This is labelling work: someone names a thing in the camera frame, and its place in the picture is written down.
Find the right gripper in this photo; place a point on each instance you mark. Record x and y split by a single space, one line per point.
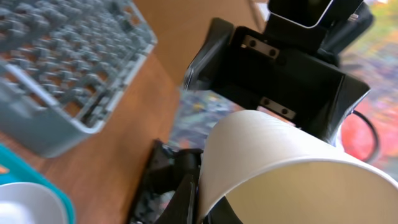
292 68

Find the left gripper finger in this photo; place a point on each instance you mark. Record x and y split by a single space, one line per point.
167 191

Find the white paper cup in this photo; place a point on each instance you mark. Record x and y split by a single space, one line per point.
272 172

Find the pink bowl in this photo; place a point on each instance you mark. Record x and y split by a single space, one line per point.
31 203

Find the teal plastic tray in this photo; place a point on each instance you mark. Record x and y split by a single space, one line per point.
20 171

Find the grey dish rack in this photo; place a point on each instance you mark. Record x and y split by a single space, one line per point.
65 65

